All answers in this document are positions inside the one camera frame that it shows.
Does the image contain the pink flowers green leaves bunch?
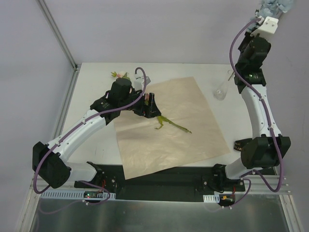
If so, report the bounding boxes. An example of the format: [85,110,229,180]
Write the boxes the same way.
[111,72,192,133]

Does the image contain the peach wrapping paper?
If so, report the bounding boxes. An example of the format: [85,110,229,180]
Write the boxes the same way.
[114,77,230,179]

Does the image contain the blue artificial flower stem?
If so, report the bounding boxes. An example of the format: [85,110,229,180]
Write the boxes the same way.
[255,0,295,18]

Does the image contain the black printed ribbon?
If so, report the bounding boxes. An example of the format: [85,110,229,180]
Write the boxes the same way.
[233,138,252,152]

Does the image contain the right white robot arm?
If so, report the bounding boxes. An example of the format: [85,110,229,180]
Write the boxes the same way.
[212,16,291,192]

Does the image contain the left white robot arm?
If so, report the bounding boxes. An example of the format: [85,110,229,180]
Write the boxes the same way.
[32,77,161,189]

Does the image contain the clear glass vase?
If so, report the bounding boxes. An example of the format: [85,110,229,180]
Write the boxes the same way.
[213,70,234,101]

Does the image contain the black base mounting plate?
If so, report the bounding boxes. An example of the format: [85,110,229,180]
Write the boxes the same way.
[74,163,249,201]

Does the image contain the left aluminium frame post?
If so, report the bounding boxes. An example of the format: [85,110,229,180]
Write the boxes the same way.
[36,0,78,71]

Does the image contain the left white cable duct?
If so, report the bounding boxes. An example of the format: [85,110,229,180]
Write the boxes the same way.
[41,190,116,201]

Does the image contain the white cable duct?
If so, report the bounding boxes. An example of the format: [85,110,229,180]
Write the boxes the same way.
[203,194,220,203]
[41,190,116,201]

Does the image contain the right white cable duct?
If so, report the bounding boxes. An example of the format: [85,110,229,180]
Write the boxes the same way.
[203,194,220,203]

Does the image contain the front aluminium rail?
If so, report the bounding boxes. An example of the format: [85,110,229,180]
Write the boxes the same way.
[36,172,293,195]

